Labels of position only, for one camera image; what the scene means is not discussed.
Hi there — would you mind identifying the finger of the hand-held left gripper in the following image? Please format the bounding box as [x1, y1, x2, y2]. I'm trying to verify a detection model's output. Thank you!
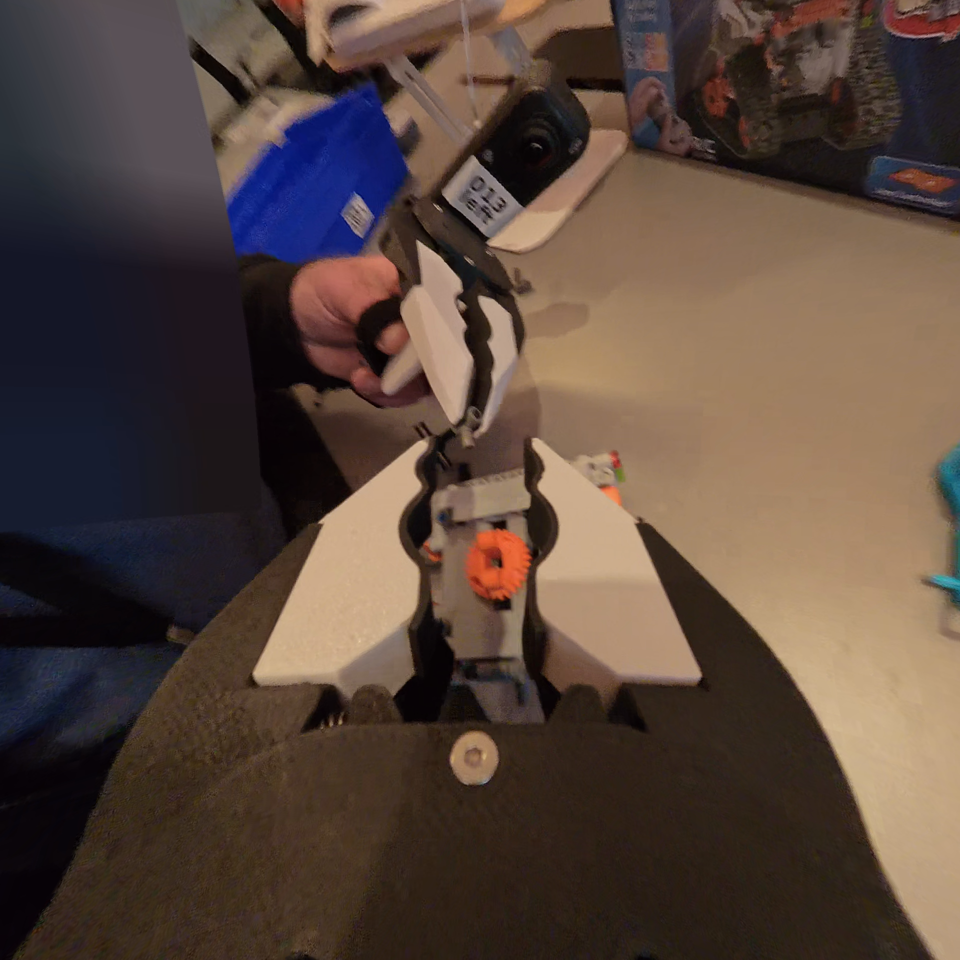
[399, 241, 483, 431]
[471, 306, 525, 438]

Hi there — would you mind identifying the black webbing strap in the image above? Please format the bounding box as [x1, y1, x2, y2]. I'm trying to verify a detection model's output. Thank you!
[0, 534, 178, 648]

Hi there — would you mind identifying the person's left forearm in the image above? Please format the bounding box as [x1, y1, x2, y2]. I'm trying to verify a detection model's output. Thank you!
[240, 253, 303, 393]

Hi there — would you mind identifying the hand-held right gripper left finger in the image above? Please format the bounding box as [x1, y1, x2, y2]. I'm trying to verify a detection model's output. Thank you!
[252, 437, 430, 696]

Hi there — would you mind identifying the person's left hand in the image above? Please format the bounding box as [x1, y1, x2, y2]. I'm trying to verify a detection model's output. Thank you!
[288, 258, 434, 411]

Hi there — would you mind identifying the white desk stand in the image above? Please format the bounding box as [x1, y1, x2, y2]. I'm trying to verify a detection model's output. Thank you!
[386, 0, 630, 255]

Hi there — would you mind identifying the teal brick separator tool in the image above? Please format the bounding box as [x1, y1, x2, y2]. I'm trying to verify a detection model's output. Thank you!
[924, 442, 960, 615]

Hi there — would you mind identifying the blue plastic bin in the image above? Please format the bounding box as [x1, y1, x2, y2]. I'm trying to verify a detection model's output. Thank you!
[225, 81, 412, 265]

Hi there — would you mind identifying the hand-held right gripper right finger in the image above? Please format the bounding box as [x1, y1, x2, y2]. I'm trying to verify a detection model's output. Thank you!
[530, 437, 704, 690]

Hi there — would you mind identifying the black perforated panel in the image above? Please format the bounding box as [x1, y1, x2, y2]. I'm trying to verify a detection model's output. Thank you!
[255, 384, 355, 528]

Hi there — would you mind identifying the robot building kit box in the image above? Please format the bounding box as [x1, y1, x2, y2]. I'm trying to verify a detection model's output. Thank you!
[611, 0, 960, 221]

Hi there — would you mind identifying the thin white cable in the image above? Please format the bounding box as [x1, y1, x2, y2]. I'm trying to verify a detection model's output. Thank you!
[459, 0, 483, 130]

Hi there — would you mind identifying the grey orange brick assembly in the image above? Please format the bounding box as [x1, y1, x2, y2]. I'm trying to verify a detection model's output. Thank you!
[420, 446, 626, 703]

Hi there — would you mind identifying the grey axle connector piece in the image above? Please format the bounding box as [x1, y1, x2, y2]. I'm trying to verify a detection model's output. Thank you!
[416, 407, 483, 452]

